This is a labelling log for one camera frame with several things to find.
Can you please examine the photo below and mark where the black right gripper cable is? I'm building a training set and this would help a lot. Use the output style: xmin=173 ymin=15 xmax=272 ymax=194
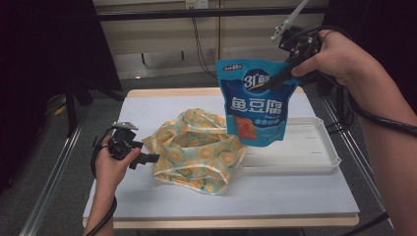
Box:
xmin=293 ymin=25 xmax=417 ymax=136

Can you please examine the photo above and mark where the white plastic tray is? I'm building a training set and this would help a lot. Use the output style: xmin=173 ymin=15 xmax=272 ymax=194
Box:
xmin=239 ymin=116 xmax=342 ymax=174

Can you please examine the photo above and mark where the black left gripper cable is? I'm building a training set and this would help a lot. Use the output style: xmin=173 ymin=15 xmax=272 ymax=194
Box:
xmin=86 ymin=126 xmax=118 ymax=236

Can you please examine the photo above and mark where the person's right hand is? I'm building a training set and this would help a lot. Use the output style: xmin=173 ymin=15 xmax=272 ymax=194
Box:
xmin=290 ymin=29 xmax=372 ymax=89

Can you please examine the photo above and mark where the fruit print cloth bag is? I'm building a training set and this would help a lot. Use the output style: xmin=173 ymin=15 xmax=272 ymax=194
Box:
xmin=142 ymin=107 xmax=247 ymax=196

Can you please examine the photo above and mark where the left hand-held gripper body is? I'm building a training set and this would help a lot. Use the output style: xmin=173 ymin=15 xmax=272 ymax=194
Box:
xmin=107 ymin=121 xmax=140 ymax=161

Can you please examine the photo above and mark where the person's left hand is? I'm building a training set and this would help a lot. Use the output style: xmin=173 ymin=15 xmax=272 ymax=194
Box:
xmin=94 ymin=136 xmax=143 ymax=195

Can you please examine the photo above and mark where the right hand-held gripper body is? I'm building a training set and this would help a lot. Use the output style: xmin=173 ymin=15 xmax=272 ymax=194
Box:
xmin=270 ymin=0 xmax=324 ymax=66

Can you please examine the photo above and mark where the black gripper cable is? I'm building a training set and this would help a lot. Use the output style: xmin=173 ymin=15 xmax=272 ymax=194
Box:
xmin=86 ymin=126 xmax=118 ymax=236
xmin=293 ymin=25 xmax=417 ymax=136

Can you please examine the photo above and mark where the black curtain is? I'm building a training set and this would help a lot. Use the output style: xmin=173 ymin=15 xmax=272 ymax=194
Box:
xmin=304 ymin=0 xmax=417 ymax=132
xmin=0 ymin=0 xmax=122 ymax=195

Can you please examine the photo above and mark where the black hanging wall cable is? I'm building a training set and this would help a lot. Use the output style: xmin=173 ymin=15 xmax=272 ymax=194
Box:
xmin=191 ymin=16 xmax=220 ymax=82

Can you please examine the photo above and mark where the black horizontal bar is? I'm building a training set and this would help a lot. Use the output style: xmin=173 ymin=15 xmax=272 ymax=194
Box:
xmin=97 ymin=5 xmax=328 ymax=22

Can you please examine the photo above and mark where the white wall socket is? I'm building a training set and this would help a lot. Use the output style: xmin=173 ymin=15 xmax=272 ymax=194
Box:
xmin=185 ymin=0 xmax=209 ymax=10

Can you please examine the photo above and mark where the black stand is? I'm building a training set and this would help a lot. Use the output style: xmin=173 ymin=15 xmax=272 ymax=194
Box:
xmin=63 ymin=75 xmax=126 ymax=139
xmin=333 ymin=85 xmax=355 ymax=132

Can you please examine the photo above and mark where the black floor cable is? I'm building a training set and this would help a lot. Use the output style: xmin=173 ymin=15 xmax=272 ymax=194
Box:
xmin=324 ymin=94 xmax=355 ymax=133

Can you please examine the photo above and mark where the blue snack pouch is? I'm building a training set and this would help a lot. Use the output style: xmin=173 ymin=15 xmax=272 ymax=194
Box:
xmin=215 ymin=58 xmax=301 ymax=148

